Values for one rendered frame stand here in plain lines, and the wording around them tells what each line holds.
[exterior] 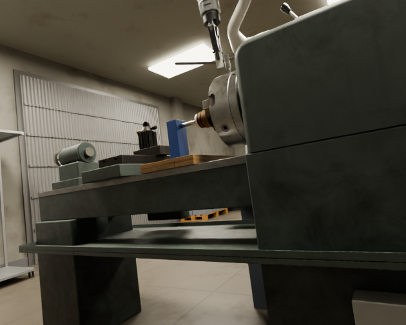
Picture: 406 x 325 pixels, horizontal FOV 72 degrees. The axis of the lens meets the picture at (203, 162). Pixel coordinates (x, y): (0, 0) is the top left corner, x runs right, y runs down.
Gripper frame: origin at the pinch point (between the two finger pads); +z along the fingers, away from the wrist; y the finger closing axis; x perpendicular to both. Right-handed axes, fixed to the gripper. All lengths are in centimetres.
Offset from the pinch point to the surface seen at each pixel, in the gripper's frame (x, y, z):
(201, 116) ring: -12.8, -0.8, 21.5
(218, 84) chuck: -0.4, 11.8, 12.9
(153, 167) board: -36, 8, 40
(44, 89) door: -311, -234, -112
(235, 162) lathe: 2.0, 19.3, 44.2
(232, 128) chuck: 2.2, 13.4, 31.0
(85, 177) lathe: -78, 1, 39
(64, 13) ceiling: -205, -175, -170
